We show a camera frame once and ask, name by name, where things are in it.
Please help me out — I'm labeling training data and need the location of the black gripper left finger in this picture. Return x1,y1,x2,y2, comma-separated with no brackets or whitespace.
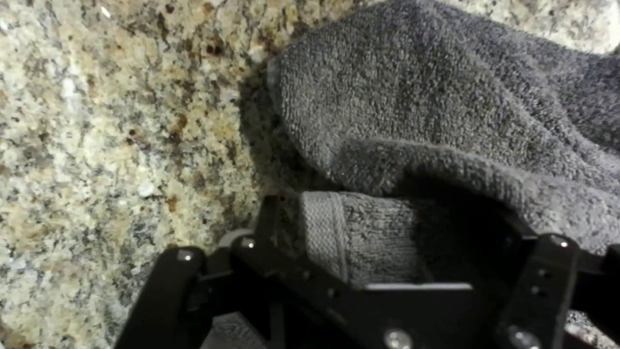
115,193,365,349

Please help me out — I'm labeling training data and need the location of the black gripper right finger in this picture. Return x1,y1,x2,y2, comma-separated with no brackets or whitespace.
491,214,620,349

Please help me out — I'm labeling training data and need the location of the grey towel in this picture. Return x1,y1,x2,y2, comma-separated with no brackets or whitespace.
268,0,620,286

